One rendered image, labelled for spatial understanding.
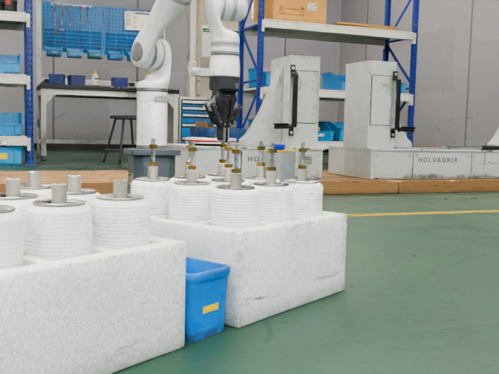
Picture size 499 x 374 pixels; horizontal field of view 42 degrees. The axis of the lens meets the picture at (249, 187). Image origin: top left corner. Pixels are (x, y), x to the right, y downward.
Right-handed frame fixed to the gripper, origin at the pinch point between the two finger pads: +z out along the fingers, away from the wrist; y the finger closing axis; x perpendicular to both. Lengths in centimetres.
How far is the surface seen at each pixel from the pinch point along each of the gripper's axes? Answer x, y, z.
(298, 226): -30.5, -14.4, 18.0
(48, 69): 668, 479, -76
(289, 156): -9.0, 16.9, 5.3
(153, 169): 0.6, -24.4, 7.7
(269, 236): -29.9, -24.6, 18.8
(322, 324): -40, -21, 35
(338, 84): 218, 495, -48
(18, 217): -23, -76, 11
